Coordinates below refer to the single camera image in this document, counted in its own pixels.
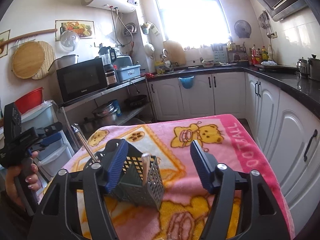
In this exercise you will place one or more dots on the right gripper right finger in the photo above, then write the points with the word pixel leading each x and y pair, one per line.
pixel 260 215

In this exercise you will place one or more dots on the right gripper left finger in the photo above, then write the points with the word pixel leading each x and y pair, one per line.
pixel 75 200

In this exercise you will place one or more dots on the bamboo chopsticks pair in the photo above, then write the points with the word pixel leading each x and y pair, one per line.
pixel 82 139
pixel 146 157

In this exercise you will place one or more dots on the person's left forearm sleeve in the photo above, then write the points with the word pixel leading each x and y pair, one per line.
pixel 15 223

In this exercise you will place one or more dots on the white lower kitchen cabinets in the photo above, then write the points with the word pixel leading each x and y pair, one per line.
pixel 282 112

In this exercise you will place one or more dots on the kitchen window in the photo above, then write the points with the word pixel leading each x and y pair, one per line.
pixel 193 24

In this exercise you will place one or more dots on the plastic drawer storage tower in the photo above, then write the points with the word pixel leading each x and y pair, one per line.
pixel 55 149

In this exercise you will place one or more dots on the red plastic basin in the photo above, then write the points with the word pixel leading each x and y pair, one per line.
pixel 30 100

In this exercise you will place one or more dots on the dark green utensil basket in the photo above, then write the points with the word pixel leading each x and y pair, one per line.
pixel 138 178

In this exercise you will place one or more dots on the pink cartoon bear blanket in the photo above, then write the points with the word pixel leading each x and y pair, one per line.
pixel 186 204

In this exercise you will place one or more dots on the black microwave oven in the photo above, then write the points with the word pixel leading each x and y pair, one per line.
pixel 77 80

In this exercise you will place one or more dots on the round bamboo tray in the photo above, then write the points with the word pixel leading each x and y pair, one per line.
pixel 32 60

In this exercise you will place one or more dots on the steel pot on shelf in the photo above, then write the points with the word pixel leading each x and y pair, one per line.
pixel 106 114

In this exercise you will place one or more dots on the grey plastic dish bin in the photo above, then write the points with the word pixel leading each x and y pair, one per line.
pixel 128 73

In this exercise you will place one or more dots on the metal shelf rack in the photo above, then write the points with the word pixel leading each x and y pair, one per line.
pixel 130 97

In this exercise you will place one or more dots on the blue hanging trash bin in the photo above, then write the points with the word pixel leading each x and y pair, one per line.
pixel 187 82

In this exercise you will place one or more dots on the steel kettle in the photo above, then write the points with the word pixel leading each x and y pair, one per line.
pixel 302 66

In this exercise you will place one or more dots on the wooden cutting board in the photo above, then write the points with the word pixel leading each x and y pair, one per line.
pixel 175 52

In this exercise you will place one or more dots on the fruit picture on wall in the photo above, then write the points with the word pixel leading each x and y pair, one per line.
pixel 84 29

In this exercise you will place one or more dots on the wall exhaust fan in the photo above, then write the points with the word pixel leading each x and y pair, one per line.
pixel 242 29

